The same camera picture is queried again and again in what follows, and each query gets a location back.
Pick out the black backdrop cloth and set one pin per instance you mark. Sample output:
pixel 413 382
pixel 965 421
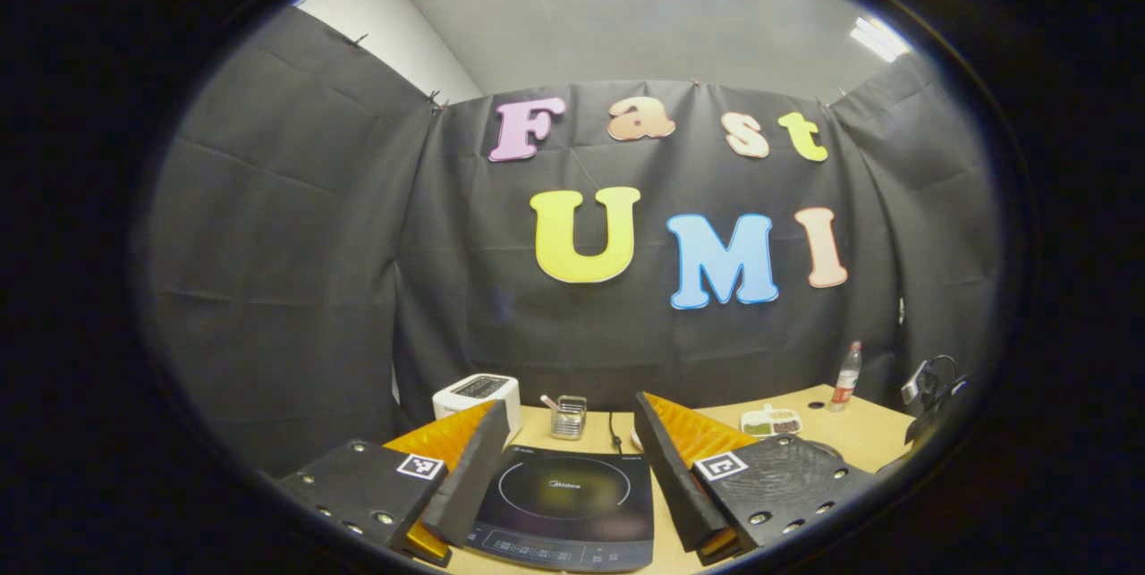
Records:
pixel 358 289

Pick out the white toaster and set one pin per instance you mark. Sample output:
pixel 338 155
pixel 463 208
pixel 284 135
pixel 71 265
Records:
pixel 479 396

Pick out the black induction cooktop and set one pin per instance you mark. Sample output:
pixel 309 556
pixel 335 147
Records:
pixel 572 512

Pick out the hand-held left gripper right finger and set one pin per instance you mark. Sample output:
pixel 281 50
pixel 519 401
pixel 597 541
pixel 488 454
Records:
pixel 666 486

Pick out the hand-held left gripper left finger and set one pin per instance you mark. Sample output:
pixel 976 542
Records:
pixel 474 477

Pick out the white divided dish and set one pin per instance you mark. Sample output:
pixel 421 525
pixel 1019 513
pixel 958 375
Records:
pixel 771 423

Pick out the plastic water bottle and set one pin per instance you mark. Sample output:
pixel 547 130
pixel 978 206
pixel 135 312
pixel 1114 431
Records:
pixel 845 378

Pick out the pink striped straw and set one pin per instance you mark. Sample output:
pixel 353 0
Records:
pixel 547 400

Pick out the small ceiling light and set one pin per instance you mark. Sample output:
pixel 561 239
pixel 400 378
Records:
pixel 881 38

